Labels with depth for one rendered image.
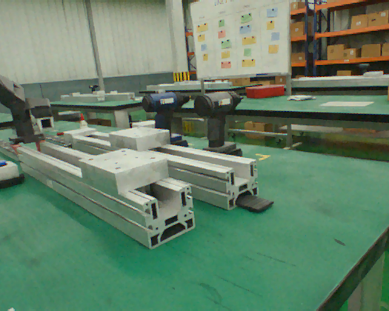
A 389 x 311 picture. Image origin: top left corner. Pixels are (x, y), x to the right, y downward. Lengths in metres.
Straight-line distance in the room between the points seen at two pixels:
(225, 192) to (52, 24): 12.75
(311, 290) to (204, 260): 0.16
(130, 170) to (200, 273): 0.22
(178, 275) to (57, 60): 12.71
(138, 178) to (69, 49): 12.74
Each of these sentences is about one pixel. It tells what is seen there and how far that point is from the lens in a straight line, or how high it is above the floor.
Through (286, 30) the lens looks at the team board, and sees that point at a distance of 3.73.
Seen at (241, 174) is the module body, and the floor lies 0.83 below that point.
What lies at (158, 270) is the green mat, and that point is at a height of 0.78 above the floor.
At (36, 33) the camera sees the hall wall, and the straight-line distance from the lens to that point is 12.99.
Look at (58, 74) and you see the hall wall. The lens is 13.02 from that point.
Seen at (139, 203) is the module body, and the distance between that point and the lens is 0.54.
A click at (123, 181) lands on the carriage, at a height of 0.89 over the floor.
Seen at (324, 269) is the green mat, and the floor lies 0.78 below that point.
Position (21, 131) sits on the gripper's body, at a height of 0.91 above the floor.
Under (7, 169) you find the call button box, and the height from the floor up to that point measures 0.83.
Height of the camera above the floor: 1.06
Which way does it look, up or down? 16 degrees down
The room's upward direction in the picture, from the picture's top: 5 degrees counter-clockwise
